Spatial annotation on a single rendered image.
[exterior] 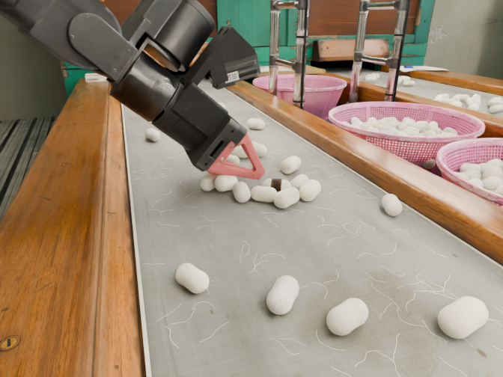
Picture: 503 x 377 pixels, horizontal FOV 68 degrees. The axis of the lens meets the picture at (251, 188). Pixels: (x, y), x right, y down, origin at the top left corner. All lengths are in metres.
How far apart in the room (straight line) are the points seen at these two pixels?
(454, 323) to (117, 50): 0.34
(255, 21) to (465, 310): 1.21
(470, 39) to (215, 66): 3.11
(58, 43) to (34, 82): 1.81
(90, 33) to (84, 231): 0.17
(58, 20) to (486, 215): 0.42
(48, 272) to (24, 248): 0.05
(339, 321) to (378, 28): 1.43
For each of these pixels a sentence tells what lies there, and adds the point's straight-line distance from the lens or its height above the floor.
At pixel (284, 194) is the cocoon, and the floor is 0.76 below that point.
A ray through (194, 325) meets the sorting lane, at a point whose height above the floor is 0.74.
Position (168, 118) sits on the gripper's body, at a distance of 0.40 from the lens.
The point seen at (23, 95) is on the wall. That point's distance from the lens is 2.19.
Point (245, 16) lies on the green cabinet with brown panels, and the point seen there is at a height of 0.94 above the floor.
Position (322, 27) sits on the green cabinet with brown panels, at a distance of 1.49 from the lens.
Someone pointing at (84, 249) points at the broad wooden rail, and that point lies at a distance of 0.33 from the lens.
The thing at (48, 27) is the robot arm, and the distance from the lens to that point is 0.36.
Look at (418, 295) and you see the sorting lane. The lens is 0.33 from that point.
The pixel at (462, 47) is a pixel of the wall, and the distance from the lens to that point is 3.40.
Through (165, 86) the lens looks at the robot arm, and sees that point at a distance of 0.40.
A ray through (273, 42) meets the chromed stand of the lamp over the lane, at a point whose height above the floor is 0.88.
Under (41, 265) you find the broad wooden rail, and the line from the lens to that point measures 0.33.
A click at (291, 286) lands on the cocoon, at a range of 0.28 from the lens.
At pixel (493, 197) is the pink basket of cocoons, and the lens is 0.46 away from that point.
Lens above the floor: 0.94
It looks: 25 degrees down
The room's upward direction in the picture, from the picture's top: straight up
